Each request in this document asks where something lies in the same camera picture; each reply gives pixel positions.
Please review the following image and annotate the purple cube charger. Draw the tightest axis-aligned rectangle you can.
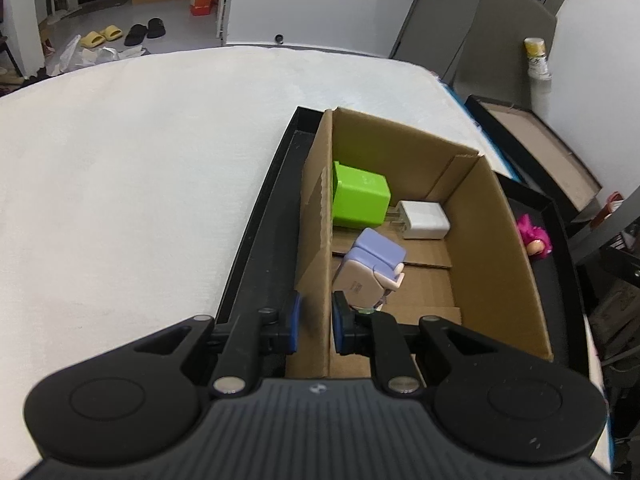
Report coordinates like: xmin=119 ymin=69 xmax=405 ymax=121
xmin=332 ymin=227 xmax=406 ymax=313

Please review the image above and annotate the white plastic bag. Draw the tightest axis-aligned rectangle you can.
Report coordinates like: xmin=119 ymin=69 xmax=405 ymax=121
xmin=45 ymin=35 xmax=146 ymax=74

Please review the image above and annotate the white plug charger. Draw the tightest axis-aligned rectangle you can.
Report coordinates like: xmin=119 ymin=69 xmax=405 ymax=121
xmin=387 ymin=201 xmax=450 ymax=240

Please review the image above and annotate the black tray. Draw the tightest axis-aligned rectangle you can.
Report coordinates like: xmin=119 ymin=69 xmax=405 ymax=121
xmin=215 ymin=106 xmax=588 ymax=381

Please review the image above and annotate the black box with brown inside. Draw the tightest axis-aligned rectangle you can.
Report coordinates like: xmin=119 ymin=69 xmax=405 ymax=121
xmin=465 ymin=95 xmax=603 ymax=211

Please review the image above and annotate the yellow white spray can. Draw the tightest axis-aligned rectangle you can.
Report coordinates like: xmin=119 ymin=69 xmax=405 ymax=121
xmin=524 ymin=37 xmax=552 ymax=81

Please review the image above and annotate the grey board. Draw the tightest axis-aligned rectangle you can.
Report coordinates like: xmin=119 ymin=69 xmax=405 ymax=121
xmin=390 ymin=0 xmax=558 ymax=111

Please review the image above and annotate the green cube charger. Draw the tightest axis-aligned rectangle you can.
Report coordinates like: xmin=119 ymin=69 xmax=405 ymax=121
xmin=330 ymin=160 xmax=392 ymax=228

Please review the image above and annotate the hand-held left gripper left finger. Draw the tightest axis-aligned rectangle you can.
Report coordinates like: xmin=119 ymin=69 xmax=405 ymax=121
xmin=134 ymin=292 xmax=303 ymax=397

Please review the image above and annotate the brown cardboard box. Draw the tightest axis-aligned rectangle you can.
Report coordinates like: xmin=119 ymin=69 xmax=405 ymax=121
xmin=285 ymin=106 xmax=555 ymax=379

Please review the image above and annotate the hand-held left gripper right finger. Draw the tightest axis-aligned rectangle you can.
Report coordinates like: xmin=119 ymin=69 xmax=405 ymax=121
xmin=331 ymin=291 xmax=503 ymax=397

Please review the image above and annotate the pink toy figurine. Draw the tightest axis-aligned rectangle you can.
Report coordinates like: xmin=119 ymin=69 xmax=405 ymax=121
xmin=516 ymin=214 xmax=553 ymax=261

